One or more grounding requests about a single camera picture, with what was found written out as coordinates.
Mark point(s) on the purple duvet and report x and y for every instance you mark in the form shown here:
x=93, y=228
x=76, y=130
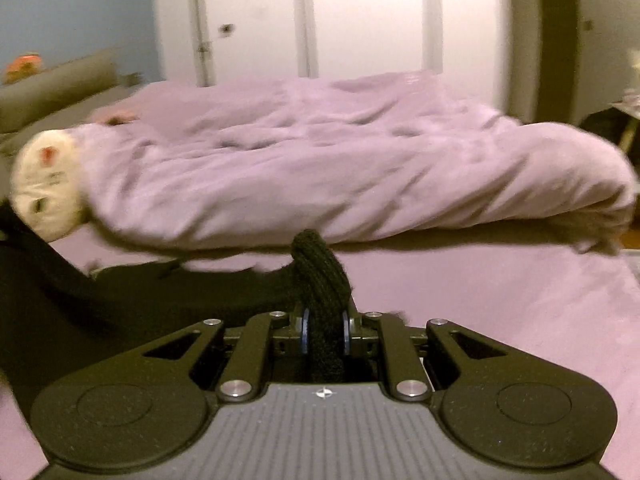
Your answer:
x=350, y=160

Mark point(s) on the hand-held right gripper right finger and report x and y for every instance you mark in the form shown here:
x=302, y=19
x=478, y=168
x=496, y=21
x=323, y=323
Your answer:
x=346, y=331

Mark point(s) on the cream and pink plush toy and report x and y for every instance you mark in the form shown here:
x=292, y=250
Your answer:
x=47, y=185

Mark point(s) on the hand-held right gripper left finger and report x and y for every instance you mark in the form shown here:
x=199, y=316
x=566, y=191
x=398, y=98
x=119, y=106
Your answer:
x=304, y=331

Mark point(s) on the wooden nightstand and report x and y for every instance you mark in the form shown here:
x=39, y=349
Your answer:
x=627, y=120

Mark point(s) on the black knit sweater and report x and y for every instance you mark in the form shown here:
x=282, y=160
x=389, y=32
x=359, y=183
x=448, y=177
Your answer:
x=320, y=270

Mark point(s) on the green padded headboard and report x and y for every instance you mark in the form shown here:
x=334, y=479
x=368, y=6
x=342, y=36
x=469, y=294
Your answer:
x=55, y=95

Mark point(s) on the small wall switch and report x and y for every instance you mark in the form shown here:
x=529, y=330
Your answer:
x=227, y=30

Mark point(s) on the white wardrobe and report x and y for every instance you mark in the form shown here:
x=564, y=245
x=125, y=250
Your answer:
x=360, y=15

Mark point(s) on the orange plush toy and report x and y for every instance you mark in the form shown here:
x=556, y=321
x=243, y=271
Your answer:
x=22, y=67

